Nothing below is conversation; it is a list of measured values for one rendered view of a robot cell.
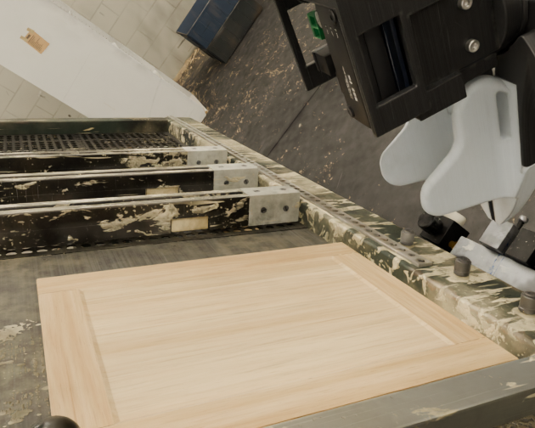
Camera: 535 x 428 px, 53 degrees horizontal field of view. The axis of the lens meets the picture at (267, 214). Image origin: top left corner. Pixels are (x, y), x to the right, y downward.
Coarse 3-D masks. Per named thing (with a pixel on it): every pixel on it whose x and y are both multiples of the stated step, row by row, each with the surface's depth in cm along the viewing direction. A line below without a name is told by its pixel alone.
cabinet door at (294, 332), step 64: (256, 256) 98; (320, 256) 100; (64, 320) 73; (128, 320) 75; (192, 320) 76; (256, 320) 77; (320, 320) 78; (384, 320) 79; (448, 320) 80; (64, 384) 60; (128, 384) 62; (192, 384) 62; (256, 384) 63; (320, 384) 63; (384, 384) 64
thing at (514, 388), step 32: (448, 384) 61; (480, 384) 61; (512, 384) 62; (320, 416) 54; (352, 416) 55; (384, 416) 55; (416, 416) 55; (448, 416) 56; (480, 416) 59; (512, 416) 61
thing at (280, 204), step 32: (192, 192) 117; (224, 192) 118; (256, 192) 119; (288, 192) 121; (0, 224) 97; (32, 224) 100; (64, 224) 102; (96, 224) 105; (128, 224) 107; (160, 224) 110; (224, 224) 116; (256, 224) 120
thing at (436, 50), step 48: (288, 0) 23; (336, 0) 17; (384, 0) 17; (432, 0) 18; (480, 0) 19; (336, 48) 20; (384, 48) 19; (432, 48) 19; (480, 48) 20; (384, 96) 20; (432, 96) 20
